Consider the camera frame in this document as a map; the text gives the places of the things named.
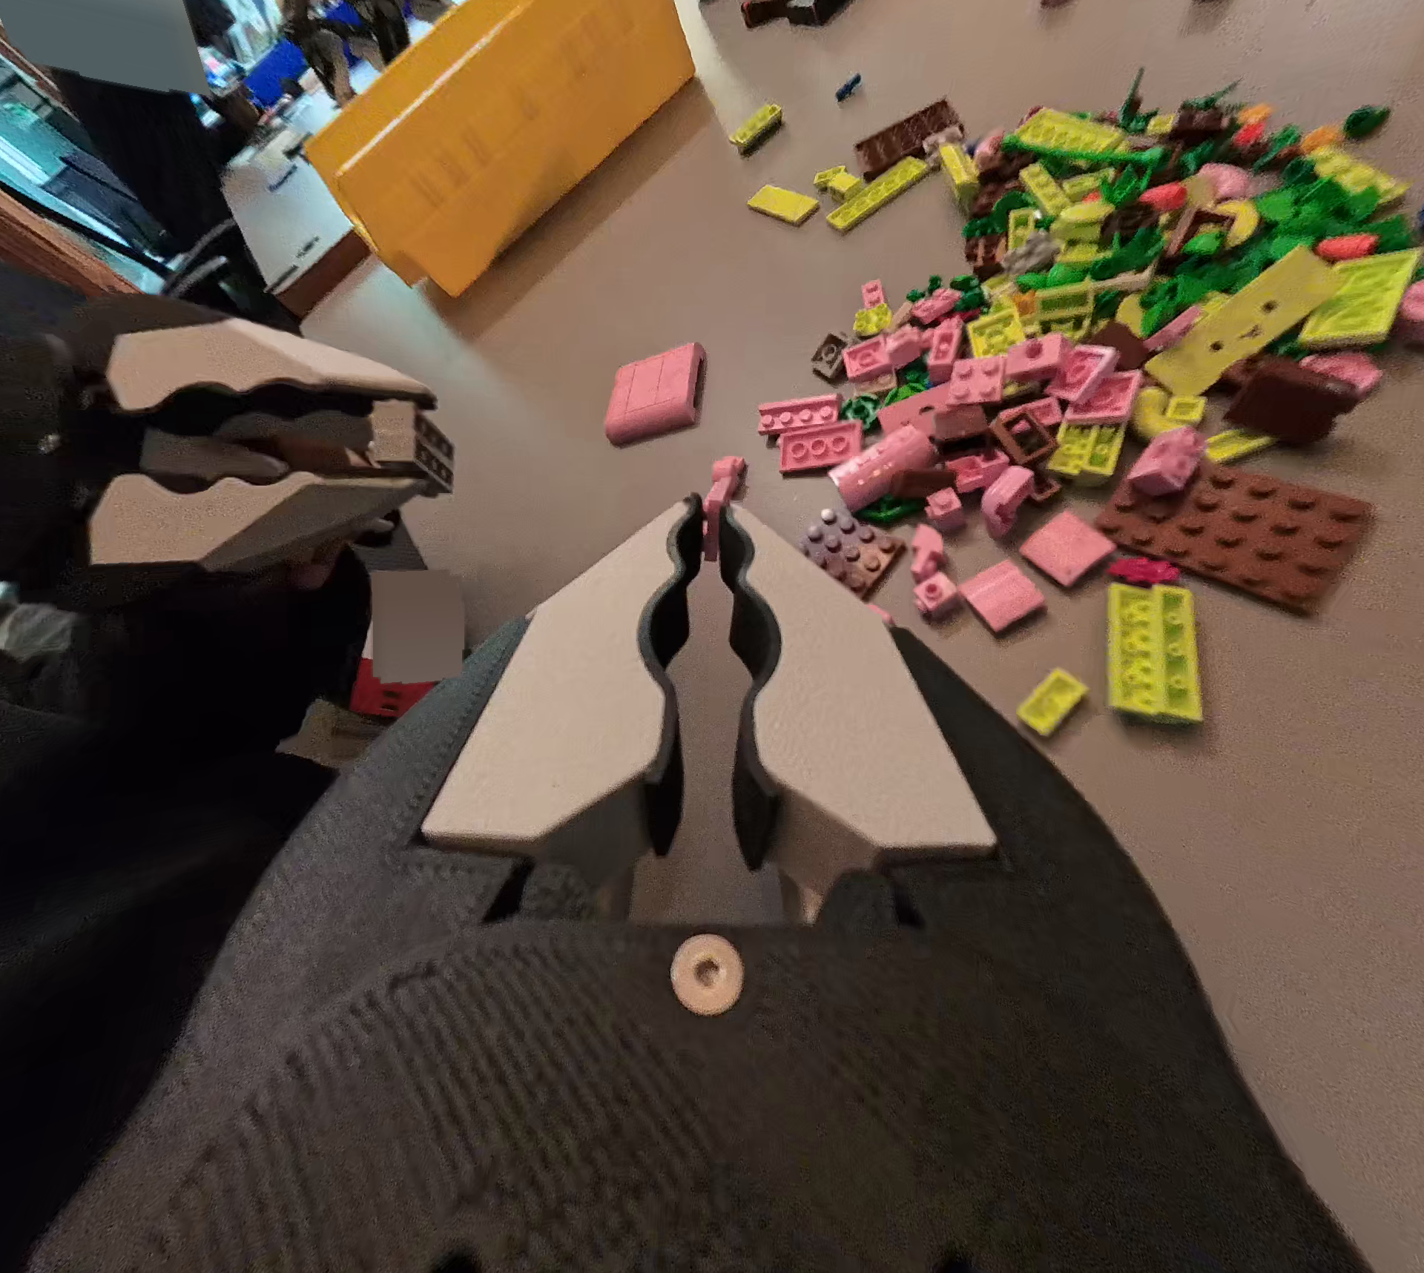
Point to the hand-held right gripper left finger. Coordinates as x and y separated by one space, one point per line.
556 738

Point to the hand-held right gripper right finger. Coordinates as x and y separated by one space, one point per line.
867 738

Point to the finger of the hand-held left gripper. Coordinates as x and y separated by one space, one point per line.
222 528
244 356

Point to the thin pink brick piece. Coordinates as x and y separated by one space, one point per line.
722 488

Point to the pink rounded tile block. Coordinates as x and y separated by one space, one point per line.
655 394

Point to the pile of mixed toy bricks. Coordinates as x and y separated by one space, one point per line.
1112 293

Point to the red box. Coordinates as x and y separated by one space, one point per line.
394 697

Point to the brown square studded plate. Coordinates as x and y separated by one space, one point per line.
851 550

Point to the long pink curved brick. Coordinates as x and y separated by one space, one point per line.
884 465

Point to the wide pink plate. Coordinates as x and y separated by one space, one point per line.
820 448

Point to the narrow pink plate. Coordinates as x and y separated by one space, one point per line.
798 414

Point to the person's black jacket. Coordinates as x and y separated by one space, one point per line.
111 850

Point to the yellow plastic bin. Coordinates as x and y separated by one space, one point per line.
499 115

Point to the dark tool stand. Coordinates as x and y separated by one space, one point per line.
344 16

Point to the large brown studded plate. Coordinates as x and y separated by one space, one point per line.
1234 532

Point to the lime smooth tile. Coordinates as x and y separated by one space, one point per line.
783 204

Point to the long lime plate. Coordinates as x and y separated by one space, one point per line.
878 194

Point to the small lime brick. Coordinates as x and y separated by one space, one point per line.
839 182

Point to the lime studded plate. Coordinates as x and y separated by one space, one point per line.
756 129

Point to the brown rectangular plate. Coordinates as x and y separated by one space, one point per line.
906 136

